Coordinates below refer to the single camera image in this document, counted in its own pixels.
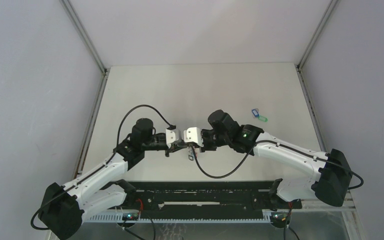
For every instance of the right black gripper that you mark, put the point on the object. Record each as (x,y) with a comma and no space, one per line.
(205,147)

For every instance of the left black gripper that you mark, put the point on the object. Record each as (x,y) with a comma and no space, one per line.
(175,147)

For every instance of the metal key organizer with rings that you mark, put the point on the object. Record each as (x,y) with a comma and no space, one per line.
(192,152)

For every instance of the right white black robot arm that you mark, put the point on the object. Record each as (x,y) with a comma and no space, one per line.
(327,174)

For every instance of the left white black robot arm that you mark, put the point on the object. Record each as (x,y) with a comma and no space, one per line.
(65,207)

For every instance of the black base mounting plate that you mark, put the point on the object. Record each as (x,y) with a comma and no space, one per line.
(204,199)

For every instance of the left green circuit board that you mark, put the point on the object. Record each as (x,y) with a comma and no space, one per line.
(130,217)

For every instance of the green circuit board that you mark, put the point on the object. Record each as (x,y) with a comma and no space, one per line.
(281,217)
(130,217)

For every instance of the right green circuit board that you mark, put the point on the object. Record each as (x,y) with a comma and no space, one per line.
(281,217)

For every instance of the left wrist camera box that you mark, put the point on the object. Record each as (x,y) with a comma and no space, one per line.
(172,136)

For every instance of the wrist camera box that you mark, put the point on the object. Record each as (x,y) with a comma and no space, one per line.
(193,135)
(172,136)

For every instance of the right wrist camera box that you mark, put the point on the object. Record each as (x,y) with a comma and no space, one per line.
(193,135)

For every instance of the white slotted cable duct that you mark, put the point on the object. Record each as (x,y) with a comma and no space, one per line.
(112,217)

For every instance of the right aluminium frame post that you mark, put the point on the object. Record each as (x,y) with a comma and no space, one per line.
(317,33)

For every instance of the aluminium frame post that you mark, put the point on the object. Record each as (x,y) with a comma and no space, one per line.
(83,34)
(317,33)

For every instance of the left aluminium frame post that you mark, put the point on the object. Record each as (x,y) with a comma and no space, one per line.
(83,34)

